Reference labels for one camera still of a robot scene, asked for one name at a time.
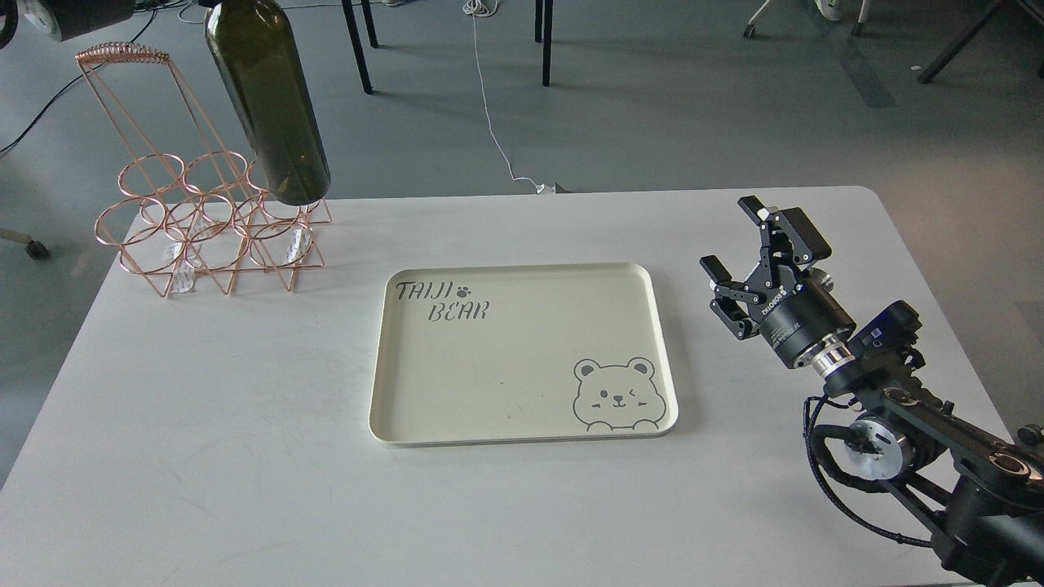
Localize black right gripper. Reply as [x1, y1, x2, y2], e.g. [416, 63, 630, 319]
[699, 196, 855, 370]

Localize dark green wine bottle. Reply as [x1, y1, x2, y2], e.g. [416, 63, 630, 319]
[201, 1, 330, 205]

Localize silver metal jigger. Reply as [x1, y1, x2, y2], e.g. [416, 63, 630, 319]
[807, 267, 834, 291]

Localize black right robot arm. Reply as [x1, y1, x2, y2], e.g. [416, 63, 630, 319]
[701, 196, 1043, 586]

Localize dark diagonal furniture leg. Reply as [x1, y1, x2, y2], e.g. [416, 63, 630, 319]
[917, 1, 1010, 85]

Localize white office chair base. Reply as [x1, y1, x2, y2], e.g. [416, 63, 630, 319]
[742, 0, 869, 40]

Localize cream bear serving tray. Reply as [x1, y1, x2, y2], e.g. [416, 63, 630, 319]
[369, 263, 679, 446]

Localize black table legs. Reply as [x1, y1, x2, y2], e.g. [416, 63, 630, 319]
[341, 0, 555, 95]

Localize black caster wheel left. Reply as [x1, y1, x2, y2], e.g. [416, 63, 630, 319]
[0, 227, 50, 260]

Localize white floor cable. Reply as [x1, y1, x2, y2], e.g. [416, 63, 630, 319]
[462, 0, 555, 195]

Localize copper wire wine rack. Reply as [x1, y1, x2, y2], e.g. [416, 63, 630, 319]
[75, 42, 332, 298]

